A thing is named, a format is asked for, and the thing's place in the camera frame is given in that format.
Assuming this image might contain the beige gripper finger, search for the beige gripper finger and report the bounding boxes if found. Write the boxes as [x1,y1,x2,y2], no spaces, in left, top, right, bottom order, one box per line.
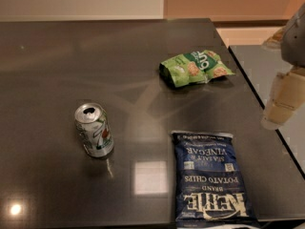
[261,66,305,130]

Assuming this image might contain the green rice chip bag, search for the green rice chip bag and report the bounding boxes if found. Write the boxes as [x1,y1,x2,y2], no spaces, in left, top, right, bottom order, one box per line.
[159,50,234,88]

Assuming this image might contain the blue Kettle potato chip bag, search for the blue Kettle potato chip bag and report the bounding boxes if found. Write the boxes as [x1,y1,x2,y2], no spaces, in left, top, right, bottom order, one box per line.
[172,131,260,229]

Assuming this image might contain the grey side table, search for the grey side table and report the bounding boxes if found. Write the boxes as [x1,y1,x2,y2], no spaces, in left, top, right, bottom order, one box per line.
[229,45,305,176]

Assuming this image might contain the silver 7up soda can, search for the silver 7up soda can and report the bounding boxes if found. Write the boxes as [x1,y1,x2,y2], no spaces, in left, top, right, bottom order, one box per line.
[74,103,114,158]

